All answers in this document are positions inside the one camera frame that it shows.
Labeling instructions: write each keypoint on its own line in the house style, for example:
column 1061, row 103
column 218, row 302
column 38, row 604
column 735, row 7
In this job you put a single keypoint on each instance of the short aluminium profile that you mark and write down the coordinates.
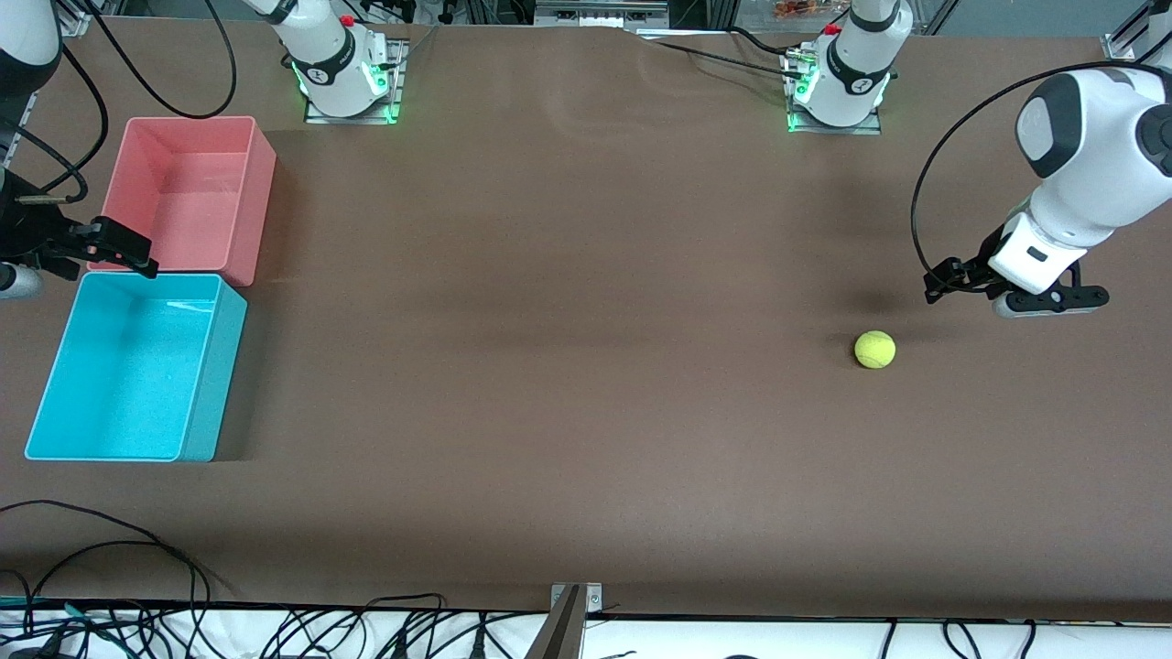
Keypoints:
column 78, row 20
column 1119, row 44

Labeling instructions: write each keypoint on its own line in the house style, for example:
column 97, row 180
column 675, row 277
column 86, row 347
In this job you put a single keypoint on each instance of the small metal bracket plate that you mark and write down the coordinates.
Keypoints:
column 595, row 599

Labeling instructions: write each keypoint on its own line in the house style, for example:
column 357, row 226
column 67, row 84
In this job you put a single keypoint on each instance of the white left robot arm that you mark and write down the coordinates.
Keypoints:
column 1099, row 156

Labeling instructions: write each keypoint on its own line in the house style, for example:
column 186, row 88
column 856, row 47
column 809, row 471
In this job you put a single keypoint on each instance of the clear box with orange contents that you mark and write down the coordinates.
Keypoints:
column 806, row 9

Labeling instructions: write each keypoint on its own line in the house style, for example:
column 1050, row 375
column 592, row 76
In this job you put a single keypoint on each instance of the long grey frame rail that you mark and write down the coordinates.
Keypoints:
column 27, row 110

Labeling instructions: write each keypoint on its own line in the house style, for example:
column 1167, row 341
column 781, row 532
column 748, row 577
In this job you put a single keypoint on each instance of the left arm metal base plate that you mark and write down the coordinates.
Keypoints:
column 838, row 130

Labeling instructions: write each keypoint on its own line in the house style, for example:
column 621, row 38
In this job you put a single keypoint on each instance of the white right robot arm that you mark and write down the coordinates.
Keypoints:
column 330, row 64

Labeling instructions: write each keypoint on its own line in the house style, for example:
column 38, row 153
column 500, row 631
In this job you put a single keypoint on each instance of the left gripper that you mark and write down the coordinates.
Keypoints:
column 974, row 272

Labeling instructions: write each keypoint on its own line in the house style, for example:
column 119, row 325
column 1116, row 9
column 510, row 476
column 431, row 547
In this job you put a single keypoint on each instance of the blue plastic bin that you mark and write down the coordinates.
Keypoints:
column 119, row 366

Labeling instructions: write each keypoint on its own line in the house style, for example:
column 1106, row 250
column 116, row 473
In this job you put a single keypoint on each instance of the yellow tennis ball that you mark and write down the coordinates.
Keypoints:
column 875, row 350

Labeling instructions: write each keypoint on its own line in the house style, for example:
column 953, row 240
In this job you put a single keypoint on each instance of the pink plastic bin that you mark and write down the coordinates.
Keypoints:
column 183, row 201

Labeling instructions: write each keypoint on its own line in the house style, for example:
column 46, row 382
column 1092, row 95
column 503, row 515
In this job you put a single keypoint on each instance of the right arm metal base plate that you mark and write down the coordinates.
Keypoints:
column 399, row 101

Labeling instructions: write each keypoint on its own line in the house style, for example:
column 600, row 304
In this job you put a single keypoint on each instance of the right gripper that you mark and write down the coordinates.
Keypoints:
column 29, row 236

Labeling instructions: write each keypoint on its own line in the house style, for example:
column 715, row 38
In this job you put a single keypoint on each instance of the silver metal device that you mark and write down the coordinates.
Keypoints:
column 600, row 13

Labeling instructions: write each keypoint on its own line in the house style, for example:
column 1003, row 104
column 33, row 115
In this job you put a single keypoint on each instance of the grey camera mount bar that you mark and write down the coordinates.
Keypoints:
column 560, row 636

